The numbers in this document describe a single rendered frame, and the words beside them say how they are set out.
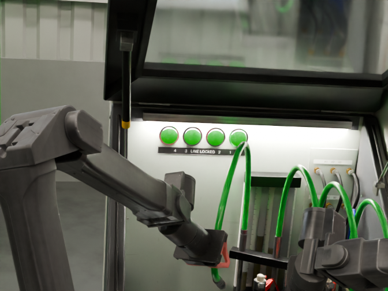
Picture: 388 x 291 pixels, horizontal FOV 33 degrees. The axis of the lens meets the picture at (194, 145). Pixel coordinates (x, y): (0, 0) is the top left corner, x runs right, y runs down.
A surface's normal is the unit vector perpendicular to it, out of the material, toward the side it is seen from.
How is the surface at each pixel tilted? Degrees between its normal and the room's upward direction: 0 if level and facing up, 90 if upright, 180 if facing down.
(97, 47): 90
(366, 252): 53
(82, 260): 0
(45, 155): 74
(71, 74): 90
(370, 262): 58
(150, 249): 90
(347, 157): 90
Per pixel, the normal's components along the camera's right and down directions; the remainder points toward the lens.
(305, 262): -0.04, -0.50
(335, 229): 0.72, -0.26
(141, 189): 0.94, -0.09
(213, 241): -0.49, -0.51
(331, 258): -0.68, -0.49
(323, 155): 0.13, 0.28
